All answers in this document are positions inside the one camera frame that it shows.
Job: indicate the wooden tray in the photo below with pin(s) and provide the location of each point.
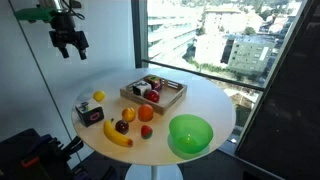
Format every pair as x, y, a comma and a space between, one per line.
166, 101

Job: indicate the yellow ball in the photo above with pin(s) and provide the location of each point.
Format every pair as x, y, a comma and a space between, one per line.
99, 96

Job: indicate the colorful toy cube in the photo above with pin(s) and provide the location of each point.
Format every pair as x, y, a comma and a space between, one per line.
154, 82

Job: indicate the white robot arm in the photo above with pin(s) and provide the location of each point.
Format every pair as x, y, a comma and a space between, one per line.
55, 4

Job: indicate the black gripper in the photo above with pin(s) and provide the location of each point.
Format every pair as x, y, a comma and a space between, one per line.
62, 23

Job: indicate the yellow orange toy peach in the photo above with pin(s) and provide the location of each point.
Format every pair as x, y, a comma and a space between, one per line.
128, 114

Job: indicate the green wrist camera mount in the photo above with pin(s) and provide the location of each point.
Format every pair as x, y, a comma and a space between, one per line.
33, 14

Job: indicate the red toy strawberry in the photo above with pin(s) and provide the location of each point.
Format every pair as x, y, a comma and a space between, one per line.
146, 132

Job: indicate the dark red toy plum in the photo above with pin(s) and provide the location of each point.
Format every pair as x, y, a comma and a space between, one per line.
122, 127

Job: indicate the yellow toy banana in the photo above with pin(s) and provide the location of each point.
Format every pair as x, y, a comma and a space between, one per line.
115, 136

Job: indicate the white black toy cube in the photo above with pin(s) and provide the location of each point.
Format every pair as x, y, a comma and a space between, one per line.
141, 88

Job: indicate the large printed toy cube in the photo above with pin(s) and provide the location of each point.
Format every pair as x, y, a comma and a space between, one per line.
89, 112

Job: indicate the red toy apple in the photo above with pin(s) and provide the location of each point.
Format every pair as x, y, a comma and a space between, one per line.
153, 96

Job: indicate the green plastic bowl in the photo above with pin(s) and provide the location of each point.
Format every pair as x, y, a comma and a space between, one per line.
190, 133

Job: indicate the white table pedestal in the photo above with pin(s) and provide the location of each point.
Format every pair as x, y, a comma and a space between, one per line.
154, 172

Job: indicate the toy orange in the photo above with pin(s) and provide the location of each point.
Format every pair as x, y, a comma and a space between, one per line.
145, 112

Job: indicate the dark window railing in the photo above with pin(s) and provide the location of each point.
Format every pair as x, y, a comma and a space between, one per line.
200, 74

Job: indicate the dark window mullion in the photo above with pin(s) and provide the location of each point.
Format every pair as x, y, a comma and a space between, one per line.
139, 33

